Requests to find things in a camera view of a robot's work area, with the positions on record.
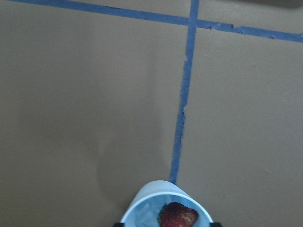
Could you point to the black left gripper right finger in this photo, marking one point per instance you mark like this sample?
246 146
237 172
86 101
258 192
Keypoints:
215 224

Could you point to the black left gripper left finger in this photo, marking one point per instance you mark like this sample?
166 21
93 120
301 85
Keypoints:
118 224

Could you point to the red strawberry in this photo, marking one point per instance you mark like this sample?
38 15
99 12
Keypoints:
175 214

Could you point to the light blue plastic cup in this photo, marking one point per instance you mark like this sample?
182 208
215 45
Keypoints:
146 205

